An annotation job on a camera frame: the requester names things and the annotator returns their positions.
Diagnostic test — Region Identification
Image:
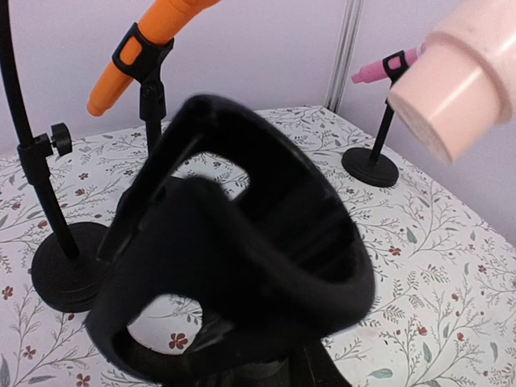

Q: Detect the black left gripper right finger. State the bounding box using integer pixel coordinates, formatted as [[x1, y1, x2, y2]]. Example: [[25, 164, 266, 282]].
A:
[[98, 94, 369, 282]]

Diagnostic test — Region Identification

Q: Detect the orange microphone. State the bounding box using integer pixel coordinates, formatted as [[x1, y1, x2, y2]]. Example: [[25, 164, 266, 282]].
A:
[[86, 0, 217, 117]]

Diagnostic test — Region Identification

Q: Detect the short black mic stand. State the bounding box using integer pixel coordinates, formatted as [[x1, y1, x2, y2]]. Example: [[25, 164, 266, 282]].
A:
[[340, 50, 400, 189]]

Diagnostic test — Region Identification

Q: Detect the right aluminium frame post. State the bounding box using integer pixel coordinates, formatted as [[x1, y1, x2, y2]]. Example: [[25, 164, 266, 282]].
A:
[[325, 0, 364, 113]]

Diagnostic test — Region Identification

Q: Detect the pink microphone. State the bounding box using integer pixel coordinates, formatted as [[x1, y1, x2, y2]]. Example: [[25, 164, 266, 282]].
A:
[[352, 43, 427, 84]]

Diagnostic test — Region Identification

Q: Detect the beige microphone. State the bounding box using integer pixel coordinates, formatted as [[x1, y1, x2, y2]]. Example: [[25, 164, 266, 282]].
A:
[[388, 1, 515, 164]]

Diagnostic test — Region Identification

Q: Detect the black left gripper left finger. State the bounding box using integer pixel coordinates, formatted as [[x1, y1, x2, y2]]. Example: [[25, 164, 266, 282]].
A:
[[85, 178, 375, 383]]

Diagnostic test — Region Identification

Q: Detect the tall black mic stand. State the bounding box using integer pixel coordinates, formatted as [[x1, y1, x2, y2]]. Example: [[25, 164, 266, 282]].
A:
[[1, 1, 107, 313]]

